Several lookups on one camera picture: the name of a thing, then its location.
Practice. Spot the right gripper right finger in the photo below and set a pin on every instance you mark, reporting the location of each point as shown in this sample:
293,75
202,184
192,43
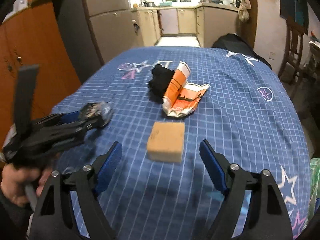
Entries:
267,216

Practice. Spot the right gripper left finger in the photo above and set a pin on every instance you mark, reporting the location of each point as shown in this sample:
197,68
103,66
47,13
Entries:
68,207

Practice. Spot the dark wrapper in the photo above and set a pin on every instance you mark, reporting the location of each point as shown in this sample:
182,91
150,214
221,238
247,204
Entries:
96,115

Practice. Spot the tan sponge block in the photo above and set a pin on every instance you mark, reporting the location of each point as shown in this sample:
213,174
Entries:
166,142

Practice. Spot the orange white paper box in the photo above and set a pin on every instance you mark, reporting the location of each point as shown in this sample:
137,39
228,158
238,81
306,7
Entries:
182,97

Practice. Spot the black cloth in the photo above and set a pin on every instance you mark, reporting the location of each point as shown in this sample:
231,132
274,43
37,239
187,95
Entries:
160,81

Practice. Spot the green lined trash bin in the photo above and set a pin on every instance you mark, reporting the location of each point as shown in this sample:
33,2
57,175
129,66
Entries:
315,188

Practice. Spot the beige kitchen cabinets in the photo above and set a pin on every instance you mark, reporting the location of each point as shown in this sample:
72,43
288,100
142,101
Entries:
206,21

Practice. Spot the person's left hand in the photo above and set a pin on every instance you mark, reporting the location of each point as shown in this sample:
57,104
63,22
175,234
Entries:
14,181

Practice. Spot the orange wooden cabinet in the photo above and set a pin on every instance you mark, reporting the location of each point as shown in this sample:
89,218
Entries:
30,37

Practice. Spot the blue star-pattern tablecloth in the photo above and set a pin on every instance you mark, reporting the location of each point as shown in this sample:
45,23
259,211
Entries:
245,114

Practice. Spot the grey refrigerator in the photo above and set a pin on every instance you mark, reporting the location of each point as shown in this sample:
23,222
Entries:
94,32

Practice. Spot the wooden chair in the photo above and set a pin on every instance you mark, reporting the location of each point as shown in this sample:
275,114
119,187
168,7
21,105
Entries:
293,49

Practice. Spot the black bag on floor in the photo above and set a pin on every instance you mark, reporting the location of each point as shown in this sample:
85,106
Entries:
236,44

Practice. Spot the dark interior window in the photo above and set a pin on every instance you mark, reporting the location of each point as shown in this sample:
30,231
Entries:
297,10

